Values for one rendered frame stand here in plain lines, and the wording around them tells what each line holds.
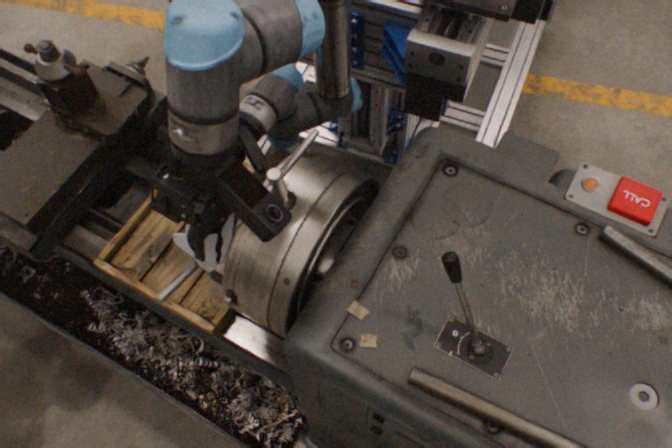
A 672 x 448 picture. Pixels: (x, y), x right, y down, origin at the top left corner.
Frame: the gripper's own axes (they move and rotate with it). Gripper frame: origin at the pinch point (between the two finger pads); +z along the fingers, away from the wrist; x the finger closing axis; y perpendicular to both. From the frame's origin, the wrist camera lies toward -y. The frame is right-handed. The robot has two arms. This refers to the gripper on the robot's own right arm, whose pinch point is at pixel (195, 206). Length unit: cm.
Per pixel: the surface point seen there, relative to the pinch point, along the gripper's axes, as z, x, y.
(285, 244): 3.7, 13.9, -23.2
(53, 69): -9.0, 6.2, 38.9
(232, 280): 10.6, 7.1, -17.0
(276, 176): -0.9, 24.0, -20.0
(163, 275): 9.4, -19.6, 6.6
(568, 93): -158, -108, -43
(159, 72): -85, -108, 111
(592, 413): 6, 17, -70
